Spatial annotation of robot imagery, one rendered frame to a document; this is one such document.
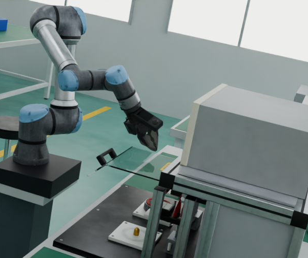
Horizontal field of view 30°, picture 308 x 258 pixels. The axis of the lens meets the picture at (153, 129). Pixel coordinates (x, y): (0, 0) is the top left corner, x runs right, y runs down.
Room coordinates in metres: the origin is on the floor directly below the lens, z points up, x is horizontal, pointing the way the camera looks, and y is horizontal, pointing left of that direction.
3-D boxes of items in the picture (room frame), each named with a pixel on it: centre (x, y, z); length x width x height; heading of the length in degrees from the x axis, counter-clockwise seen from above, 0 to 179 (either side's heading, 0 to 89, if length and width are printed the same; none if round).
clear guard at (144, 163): (1.80, -0.01, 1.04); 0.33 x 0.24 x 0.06; 74
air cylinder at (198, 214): (2.03, -0.21, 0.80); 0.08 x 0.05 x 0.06; 164
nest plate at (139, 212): (2.07, -0.07, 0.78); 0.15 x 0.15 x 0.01; 74
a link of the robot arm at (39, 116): (2.27, 0.49, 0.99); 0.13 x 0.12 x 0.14; 128
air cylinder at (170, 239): (1.80, -0.15, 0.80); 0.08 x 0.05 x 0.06; 164
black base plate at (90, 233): (1.95, -0.06, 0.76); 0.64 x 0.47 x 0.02; 164
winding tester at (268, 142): (1.85, -0.35, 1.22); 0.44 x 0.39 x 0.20; 164
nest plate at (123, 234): (1.84, -0.01, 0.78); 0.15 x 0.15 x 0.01; 74
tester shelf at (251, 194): (1.86, -0.35, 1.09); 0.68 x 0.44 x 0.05; 164
